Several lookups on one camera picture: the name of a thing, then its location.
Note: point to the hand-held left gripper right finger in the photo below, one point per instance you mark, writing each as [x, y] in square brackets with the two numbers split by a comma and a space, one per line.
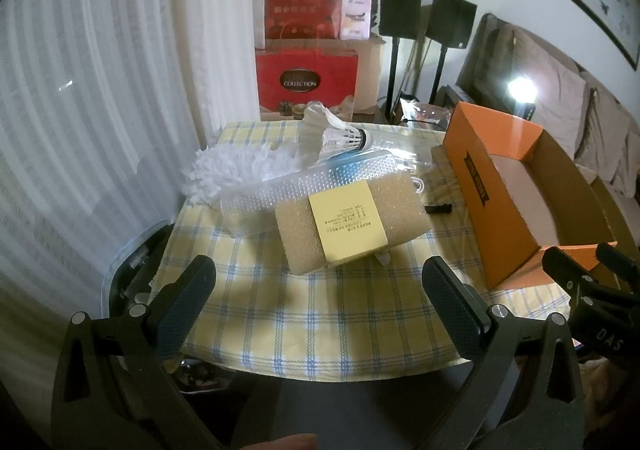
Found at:
[450, 302]

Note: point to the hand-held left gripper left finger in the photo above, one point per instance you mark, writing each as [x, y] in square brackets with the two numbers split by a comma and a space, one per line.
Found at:
[183, 307]

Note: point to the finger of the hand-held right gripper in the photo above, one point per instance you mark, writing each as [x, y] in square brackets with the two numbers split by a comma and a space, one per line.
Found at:
[617, 257]
[565, 270]

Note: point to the orange cardboard box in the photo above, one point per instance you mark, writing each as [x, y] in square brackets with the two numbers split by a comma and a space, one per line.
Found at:
[480, 169]

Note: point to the brown sponge with yellow label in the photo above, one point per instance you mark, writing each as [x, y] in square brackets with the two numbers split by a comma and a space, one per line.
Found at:
[300, 240]

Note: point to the white feather shuttlecock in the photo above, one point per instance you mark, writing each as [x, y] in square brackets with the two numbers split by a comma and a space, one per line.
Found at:
[330, 127]

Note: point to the person's left hand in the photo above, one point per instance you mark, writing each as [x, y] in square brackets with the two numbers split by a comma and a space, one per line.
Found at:
[285, 442]

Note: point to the clear plastic storage bin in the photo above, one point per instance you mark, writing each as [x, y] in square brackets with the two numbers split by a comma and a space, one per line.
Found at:
[130, 275]

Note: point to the small black plastic piece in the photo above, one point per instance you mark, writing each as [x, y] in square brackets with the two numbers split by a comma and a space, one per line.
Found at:
[439, 208]

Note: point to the yellow checked tablecloth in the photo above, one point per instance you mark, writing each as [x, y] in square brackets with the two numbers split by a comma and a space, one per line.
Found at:
[300, 320]

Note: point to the brown cushion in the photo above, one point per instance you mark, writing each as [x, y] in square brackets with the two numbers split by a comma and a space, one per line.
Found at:
[550, 79]
[605, 129]

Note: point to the clear dotted plastic pouch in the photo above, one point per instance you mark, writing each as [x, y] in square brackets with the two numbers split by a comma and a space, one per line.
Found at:
[260, 200]

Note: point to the portable lamp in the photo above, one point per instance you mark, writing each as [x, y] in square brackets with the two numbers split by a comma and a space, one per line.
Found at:
[521, 92]

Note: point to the clear plastic bag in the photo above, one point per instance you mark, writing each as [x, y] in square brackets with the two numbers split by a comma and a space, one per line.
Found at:
[425, 112]

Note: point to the black speaker stand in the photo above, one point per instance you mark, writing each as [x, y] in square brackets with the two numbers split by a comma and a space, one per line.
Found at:
[439, 72]
[393, 74]

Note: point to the brown cardboard box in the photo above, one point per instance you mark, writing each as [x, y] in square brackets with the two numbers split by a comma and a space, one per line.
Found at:
[370, 74]

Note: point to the sheer white curtain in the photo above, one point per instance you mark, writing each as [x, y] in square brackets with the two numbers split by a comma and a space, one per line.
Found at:
[100, 79]

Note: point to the black speaker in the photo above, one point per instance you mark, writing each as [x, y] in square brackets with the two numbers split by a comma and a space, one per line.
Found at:
[400, 7]
[450, 19]

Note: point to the white drape curtain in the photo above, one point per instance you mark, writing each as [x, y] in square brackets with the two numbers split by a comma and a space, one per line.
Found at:
[225, 29]

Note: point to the pink and white package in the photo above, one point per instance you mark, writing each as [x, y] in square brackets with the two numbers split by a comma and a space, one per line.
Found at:
[356, 17]

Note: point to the red gift bag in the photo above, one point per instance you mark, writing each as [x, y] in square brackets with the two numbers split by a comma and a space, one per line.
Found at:
[300, 4]

